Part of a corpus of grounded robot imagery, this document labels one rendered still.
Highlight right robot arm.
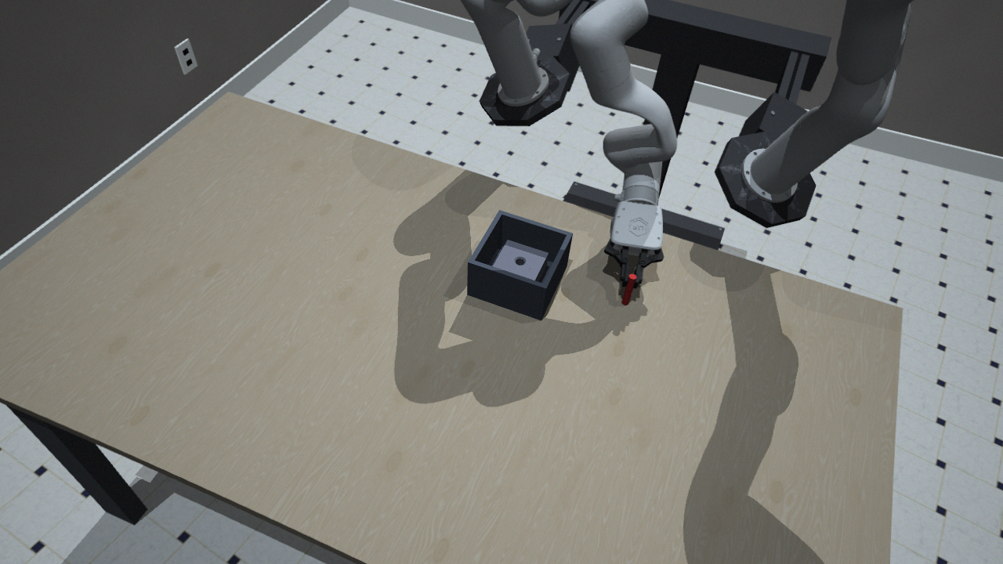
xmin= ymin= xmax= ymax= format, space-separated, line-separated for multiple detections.
xmin=461 ymin=0 xmax=677 ymax=206

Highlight red cylindrical peg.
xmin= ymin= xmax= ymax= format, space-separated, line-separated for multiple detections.
xmin=622 ymin=274 xmax=636 ymax=306

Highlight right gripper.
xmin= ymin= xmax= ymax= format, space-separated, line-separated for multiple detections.
xmin=604 ymin=197 xmax=664 ymax=289

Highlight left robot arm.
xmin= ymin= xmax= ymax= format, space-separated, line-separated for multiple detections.
xmin=741 ymin=0 xmax=914 ymax=203

